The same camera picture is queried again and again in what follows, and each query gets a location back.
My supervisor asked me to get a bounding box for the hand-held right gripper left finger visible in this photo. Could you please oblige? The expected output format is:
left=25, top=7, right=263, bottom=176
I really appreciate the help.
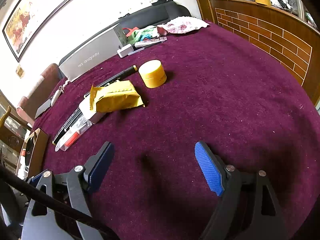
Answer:
left=21, top=141, right=115, bottom=240

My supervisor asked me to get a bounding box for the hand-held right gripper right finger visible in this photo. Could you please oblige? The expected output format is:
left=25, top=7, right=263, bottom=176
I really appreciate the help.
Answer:
left=194, top=141, right=292, bottom=240

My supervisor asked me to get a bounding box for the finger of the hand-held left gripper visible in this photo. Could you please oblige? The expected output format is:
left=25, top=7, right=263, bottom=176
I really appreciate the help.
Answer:
left=26, top=175, right=40, bottom=188

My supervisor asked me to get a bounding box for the black tube with gold cap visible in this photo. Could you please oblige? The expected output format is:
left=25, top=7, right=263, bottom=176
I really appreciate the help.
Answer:
left=114, top=65, right=138, bottom=80

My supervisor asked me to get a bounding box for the yellow jar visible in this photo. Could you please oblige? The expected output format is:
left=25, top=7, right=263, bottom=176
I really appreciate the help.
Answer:
left=138, top=59, right=167, bottom=89

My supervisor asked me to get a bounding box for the clear case with red insert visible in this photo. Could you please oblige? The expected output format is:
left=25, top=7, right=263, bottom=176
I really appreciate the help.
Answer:
left=55, top=120, right=93, bottom=152

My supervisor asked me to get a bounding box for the white box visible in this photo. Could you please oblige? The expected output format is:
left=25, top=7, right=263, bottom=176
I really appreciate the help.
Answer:
left=79, top=97, right=107, bottom=124

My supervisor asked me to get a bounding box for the wooden display cabinet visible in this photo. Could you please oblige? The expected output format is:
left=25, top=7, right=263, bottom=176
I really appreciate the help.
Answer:
left=0, top=90, right=33, bottom=175

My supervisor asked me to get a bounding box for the yellow foil bag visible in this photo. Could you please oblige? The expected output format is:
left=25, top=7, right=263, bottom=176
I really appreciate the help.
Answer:
left=89, top=80, right=146, bottom=113

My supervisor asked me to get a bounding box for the black phone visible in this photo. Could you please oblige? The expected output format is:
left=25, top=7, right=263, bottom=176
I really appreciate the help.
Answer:
left=34, top=99, right=52, bottom=119

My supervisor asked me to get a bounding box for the brown chair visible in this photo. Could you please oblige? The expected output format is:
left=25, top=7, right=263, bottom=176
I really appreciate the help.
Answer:
left=16, top=63, right=62, bottom=127

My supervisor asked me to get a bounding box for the grey shoe box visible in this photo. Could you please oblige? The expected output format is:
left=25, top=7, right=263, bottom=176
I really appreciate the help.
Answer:
left=58, top=24, right=130, bottom=83

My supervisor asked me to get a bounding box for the white charger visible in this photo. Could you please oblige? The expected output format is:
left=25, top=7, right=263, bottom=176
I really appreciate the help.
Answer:
left=117, top=44, right=134, bottom=58

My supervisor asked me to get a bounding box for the black pen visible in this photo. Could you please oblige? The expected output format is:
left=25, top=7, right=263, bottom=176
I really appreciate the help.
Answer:
left=129, top=45, right=150, bottom=55

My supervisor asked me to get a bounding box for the clear pen packet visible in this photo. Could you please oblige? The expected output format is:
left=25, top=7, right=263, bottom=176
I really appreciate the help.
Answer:
left=134, top=37, right=167, bottom=49

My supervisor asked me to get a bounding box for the green cloth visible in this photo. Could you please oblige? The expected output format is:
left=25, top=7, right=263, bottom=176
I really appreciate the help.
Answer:
left=127, top=25, right=158, bottom=44

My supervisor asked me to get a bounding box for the pink patterned cloth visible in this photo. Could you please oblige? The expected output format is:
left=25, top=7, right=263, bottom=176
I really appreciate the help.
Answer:
left=156, top=16, right=210, bottom=35

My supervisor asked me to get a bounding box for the wooden brick-pattern counter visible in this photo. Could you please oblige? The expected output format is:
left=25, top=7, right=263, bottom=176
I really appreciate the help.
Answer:
left=207, top=0, right=320, bottom=110

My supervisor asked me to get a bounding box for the black sofa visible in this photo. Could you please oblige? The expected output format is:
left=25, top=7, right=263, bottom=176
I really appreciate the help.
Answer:
left=59, top=0, right=190, bottom=65

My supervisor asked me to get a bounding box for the black cable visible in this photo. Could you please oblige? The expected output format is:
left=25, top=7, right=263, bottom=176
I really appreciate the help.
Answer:
left=0, top=164, right=120, bottom=240

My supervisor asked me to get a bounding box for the white key fob with lanyard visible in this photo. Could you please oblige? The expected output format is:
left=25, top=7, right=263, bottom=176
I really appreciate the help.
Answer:
left=50, top=79, right=70, bottom=107

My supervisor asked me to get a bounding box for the framed wall painting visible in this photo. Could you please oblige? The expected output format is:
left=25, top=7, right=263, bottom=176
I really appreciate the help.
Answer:
left=2, top=0, right=93, bottom=62

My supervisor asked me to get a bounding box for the wooden door frame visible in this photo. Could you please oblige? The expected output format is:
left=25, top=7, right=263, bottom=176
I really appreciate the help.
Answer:
left=189, top=0, right=215, bottom=24

